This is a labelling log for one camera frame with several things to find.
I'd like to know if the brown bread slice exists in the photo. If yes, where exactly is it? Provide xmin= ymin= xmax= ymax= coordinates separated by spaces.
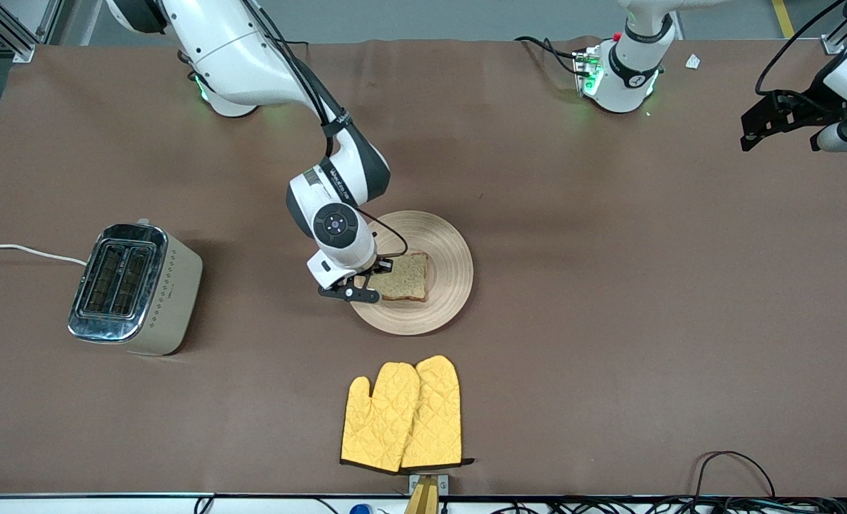
xmin=365 ymin=252 xmax=431 ymax=303

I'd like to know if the round wooden plate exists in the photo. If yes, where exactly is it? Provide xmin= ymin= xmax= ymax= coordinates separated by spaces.
xmin=344 ymin=210 xmax=474 ymax=336

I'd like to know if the beige chrome two-slot toaster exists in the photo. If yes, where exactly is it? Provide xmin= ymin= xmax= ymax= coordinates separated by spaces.
xmin=67 ymin=218 xmax=204 ymax=356

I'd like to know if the yellow floor tape strip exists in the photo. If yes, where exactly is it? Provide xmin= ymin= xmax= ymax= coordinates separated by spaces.
xmin=771 ymin=0 xmax=798 ymax=39

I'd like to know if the yellow quilted oven mitt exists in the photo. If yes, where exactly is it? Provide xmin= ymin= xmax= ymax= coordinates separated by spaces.
xmin=399 ymin=355 xmax=475 ymax=470
xmin=340 ymin=362 xmax=421 ymax=474

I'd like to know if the aluminium frame profile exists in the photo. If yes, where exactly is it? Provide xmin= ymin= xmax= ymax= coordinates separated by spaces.
xmin=0 ymin=0 xmax=64 ymax=64
xmin=821 ymin=0 xmax=847 ymax=56

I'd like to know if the black left arm base cable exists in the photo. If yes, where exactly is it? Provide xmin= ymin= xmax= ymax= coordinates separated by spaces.
xmin=514 ymin=36 xmax=583 ymax=76

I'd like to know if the white toaster power cable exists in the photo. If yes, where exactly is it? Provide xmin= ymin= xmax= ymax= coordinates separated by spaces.
xmin=0 ymin=241 xmax=87 ymax=266

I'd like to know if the black looped cable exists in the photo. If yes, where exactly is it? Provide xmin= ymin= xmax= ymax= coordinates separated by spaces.
xmin=691 ymin=450 xmax=778 ymax=500

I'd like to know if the black cable bundle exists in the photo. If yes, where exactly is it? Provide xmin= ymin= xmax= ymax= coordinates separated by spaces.
xmin=488 ymin=497 xmax=847 ymax=514

